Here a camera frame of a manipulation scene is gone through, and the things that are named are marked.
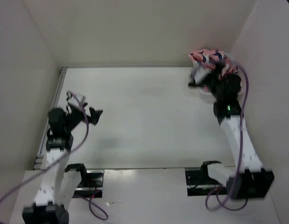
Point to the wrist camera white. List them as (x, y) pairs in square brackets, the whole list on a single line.
[(75, 100), (197, 74)]

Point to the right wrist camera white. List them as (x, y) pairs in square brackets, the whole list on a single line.
[(197, 74)]

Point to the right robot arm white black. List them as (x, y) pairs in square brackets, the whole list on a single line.
[(250, 179)]

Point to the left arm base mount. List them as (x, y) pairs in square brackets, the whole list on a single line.
[(92, 187)]

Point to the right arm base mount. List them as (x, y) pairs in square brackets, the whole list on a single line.
[(197, 183)]

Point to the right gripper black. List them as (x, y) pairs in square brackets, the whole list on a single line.
[(217, 72)]

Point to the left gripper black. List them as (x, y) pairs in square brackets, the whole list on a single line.
[(95, 115)]

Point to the pink shark print shorts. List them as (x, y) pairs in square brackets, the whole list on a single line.
[(214, 60)]

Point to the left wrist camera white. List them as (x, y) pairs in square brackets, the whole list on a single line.
[(75, 100)]

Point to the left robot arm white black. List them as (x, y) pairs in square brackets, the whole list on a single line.
[(60, 179)]

